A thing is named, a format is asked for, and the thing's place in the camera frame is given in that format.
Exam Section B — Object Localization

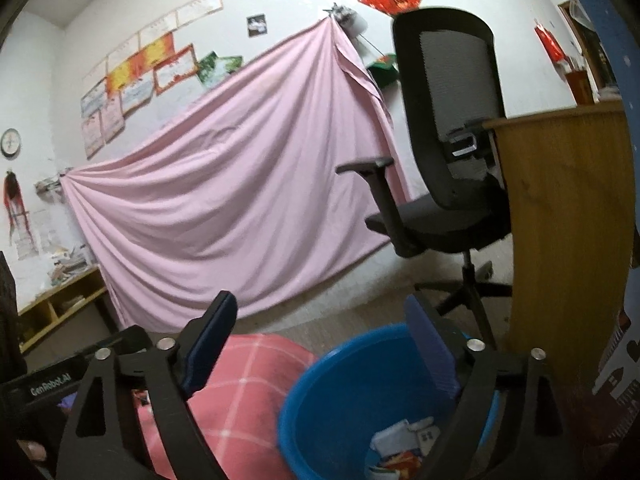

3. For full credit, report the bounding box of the white trash in bin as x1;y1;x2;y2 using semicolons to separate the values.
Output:
370;416;440;458

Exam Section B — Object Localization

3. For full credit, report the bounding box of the blue plastic trash bin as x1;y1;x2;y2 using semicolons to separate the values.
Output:
278;323;498;479

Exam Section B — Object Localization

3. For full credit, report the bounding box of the person's left hand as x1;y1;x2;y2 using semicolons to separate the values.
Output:
17;440;47;462

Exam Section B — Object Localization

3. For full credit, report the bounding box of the wooden shelf desk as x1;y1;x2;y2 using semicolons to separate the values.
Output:
17;266;117;356

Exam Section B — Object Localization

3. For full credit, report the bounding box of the stack of papers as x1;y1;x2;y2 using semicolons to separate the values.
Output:
48;244;96;286

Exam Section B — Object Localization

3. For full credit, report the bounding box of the pink checked tablecloth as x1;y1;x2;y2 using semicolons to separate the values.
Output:
189;334;317;480

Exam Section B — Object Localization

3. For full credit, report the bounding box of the wooden cabinet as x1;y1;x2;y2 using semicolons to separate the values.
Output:
483;102;636;416

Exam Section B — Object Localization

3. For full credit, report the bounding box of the large pink hanging sheet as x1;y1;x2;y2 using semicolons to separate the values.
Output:
62;18;397;333

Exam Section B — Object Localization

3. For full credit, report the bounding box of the black mesh office chair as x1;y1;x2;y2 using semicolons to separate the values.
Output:
335;8;512;346

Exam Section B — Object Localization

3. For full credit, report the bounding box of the green hanging bag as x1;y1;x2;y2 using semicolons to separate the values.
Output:
367;54;399;89

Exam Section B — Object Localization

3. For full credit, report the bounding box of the red tassel wall ornament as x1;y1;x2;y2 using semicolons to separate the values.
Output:
3;170;34;242

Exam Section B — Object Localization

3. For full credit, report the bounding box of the round wall clock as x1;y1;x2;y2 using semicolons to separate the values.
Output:
0;128;22;159

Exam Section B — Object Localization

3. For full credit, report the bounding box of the wall certificates cluster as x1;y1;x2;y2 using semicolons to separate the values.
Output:
79;0;242;160

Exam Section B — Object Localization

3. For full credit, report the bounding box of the small wall photo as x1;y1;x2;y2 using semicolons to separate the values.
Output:
246;14;268;38

